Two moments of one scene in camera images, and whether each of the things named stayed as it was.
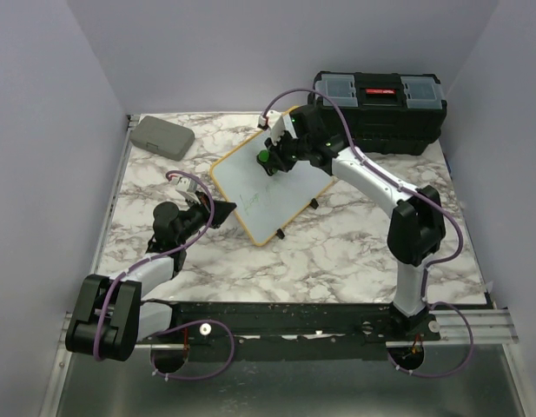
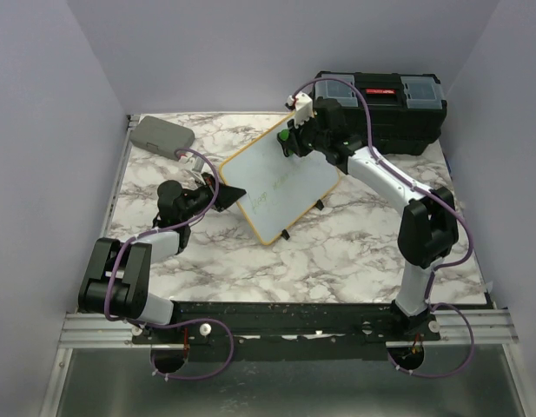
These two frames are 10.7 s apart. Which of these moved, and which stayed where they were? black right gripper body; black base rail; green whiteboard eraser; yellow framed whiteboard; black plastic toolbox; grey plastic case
Moved: green whiteboard eraser; black right gripper body
Stayed: black base rail; black plastic toolbox; grey plastic case; yellow framed whiteboard
